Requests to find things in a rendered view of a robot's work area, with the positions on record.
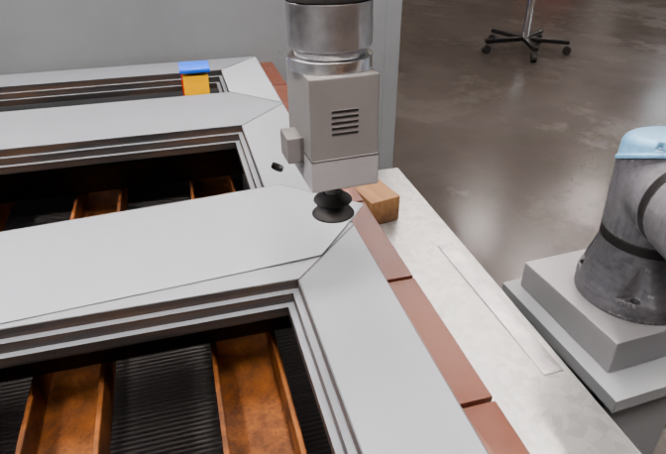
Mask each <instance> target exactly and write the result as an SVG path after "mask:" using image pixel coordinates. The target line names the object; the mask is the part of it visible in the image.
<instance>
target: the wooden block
mask: <svg viewBox="0 0 666 454"><path fill-rule="evenodd" d="M355 188H356V189H357V191H358V192H359V194H360V196H361V197H362V199H363V202H365V203H366V205H367V206H368V208H369V209H370V211H371V212H372V214H373V215H374V217H375V218H376V220H377V221H378V223H379V224H383V223H387V222H390V221H393V220H396V219H398V212H399V195H398V194H397V193H396V192H394V191H393V190H392V189H390V188H389V187H388V186H387V185H385V184H384V183H383V182H381V181H380V180H379V179H378V183H373V184H367V185H360V186H355Z"/></svg>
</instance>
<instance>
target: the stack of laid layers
mask: <svg viewBox="0 0 666 454"><path fill-rule="evenodd" d="M207 74H208V81H209V89H210V88H217V89H218V93H221V92H229V90H228V87H227V84H226V82H225V79H224V76H223V73H222V71H221V70H212V71H210V72H207ZM176 91H183V90H182V83H181V76H180V74H179V73H174V74H162V75H149V76H136V77H124V78H111V79H98V80H86V81H74V82H61V83H48V84H36V85H23V86H10V87H0V107H2V106H14V105H25V104H37V103H49V102H60V101H71V100H83V99H94V98H106V97H118V96H129V95H141V94H152V93H164V92H176ZM230 149H236V150H237V153H238V156H239V159H240V162H241V165H242V169H243V172H244V175H245V178H246V181H247V185H248V188H249V189H253V188H259V187H264V185H263V182H262V180H261V177H260V174H259V172H258V169H257V166H256V163H255V161H254V158H253V155H252V152H251V150H250V147H249V144H248V142H247V139H246V136H245V133H244V131H243V128H242V126H233V127H223V128H213V129H204V130H194V131H184V132H174V133H165V134H155V135H146V136H136V137H126V138H117V139H107V140H97V141H87V142H77V143H68V144H58V145H48V146H38V147H30V148H20V149H10V150H0V174H8V173H17V172H26V171H34V170H51V169H60V168H69V167H78V166H87V165H96V164H105V163H114V162H123V161H131V160H140V159H149V158H158V157H167V156H176V155H185V154H194V153H203V152H212V151H221V150H230ZM353 225H354V224H353V222H350V223H349V224H348V225H347V226H346V227H345V229H344V230H343V231H342V232H341V234H340V235H339V236H338V237H337V238H336V240H335V241H334V242H333V243H332V244H331V246H330V247H329V248H328V249H327V250H326V252H327V251H328V250H329V249H330V248H331V247H332V246H333V245H334V244H335V243H336V242H337V241H338V240H339V239H340V238H341V237H342V236H343V235H344V234H345V233H346V232H347V231H348V230H349V229H350V228H351V227H352V226H353ZM326 252H325V253H326ZM325 253H324V254H325ZM324 254H323V255H324ZM323 255H322V256H323ZM322 256H319V257H314V258H310V259H305V260H301V261H296V262H292V263H287V264H283V265H278V266H274V267H269V268H264V269H260V270H255V271H251V272H246V273H242V274H237V275H233V276H228V277H224V278H219V279H214V280H210V281H205V282H200V283H196V284H187V285H183V286H178V287H173V288H169V289H164V290H159V291H154V292H150V293H145V294H140V295H136V296H131V297H126V298H121V299H117V300H112V301H107V302H103V303H98V304H93V305H88V306H84V307H79V308H75V309H71V310H66V311H61V312H56V313H52V314H47V315H42V316H38V317H33V318H28V319H23V320H19V321H14V322H9V323H5V324H0V369H3V368H8V367H14V366H19V365H25V364H30V363H35V362H41V361H45V360H51V359H56V358H62V357H67V356H72V355H78V354H83V353H89V352H94V351H100V350H105V349H110V348H116V347H121V346H127V345H132V344H137V343H143V342H148V341H154V340H159V339H165V338H169V337H174V336H180V335H185V334H191V333H196V332H202V331H207V330H212V329H218V328H223V327H229V326H234V325H240V324H245V323H250V322H256V321H261V320H267V319H272V318H278V317H283V316H289V319H290V322H291V325H292V328H293V331H294V335H295V338H296V341H297V344H298V347H299V350H300V354H301V357H302V360H303V363H304V366H305V369H306V373H307V376H308V379H309V382H310V384H311V388H312V391H313V394H314V397H315V400H316V403H317V407H318V410H319V413H320V416H321V419H322V422H323V426H324V429H325V432H326V435H327V438H328V441H329V445H330V448H331V451H332V454H362V452H361V450H360V447H359V444H358V441H357V439H356V436H355V433H354V430H353V428H352V425H351V422H350V420H349V417H348V414H347V411H346V409H345V406H344V403H343V401H342V399H341V396H340V393H339V391H338V388H337V385H336V382H335V380H334V377H333V374H332V371H331V369H330V366H329V363H328V361H327V358H326V355H325V352H324V350H323V347H322V344H321V341H320V339H319V336H318V333H317V331H316V328H315V325H314V322H313V320H312V317H311V314H310V311H309V309H308V306H307V303H306V301H305V298H304V295H303V292H302V290H301V287H300V284H299V281H298V280H299V279H300V278H301V277H302V276H303V275H304V274H305V273H306V272H307V271H308V270H309V269H310V268H311V267H312V266H313V265H314V264H315V263H316V262H317V261H318V260H319V259H320V258H321V257H322Z"/></svg>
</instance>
